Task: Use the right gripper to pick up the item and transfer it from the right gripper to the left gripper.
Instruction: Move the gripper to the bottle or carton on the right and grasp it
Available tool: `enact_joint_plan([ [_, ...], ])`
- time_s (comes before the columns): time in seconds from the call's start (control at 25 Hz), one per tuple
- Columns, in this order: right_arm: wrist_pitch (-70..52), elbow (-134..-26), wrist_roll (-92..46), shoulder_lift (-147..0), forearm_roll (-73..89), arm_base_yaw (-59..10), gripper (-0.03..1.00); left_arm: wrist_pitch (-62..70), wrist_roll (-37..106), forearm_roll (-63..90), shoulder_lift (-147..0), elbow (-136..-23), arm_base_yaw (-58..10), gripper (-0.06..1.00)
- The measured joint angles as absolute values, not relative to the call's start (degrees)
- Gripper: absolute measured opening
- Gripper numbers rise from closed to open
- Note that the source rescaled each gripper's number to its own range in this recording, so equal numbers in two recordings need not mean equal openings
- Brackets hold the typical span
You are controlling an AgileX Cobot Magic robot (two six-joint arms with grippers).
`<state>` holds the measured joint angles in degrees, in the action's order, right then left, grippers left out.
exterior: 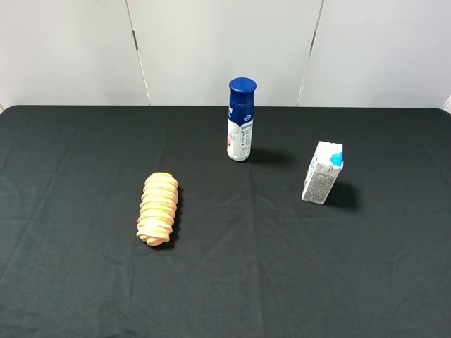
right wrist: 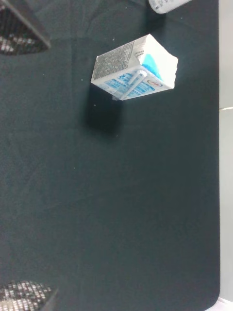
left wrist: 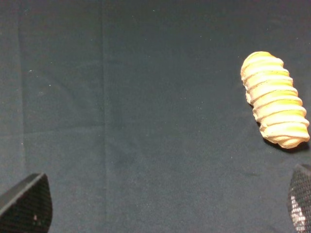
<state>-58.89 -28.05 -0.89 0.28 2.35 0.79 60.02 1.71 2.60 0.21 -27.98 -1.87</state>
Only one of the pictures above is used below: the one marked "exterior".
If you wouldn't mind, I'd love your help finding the white blue milk carton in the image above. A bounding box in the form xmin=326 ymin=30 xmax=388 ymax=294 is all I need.
xmin=302 ymin=141 xmax=344 ymax=204

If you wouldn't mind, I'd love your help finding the blue capped white bottle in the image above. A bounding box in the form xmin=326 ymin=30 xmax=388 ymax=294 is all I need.
xmin=227 ymin=77 xmax=257 ymax=161

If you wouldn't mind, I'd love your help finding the orange spiral bread roll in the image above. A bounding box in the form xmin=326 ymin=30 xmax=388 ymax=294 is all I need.
xmin=136 ymin=172 xmax=178 ymax=246

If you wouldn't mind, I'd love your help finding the black table cloth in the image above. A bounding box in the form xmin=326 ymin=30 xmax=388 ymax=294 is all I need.
xmin=1 ymin=106 xmax=450 ymax=337

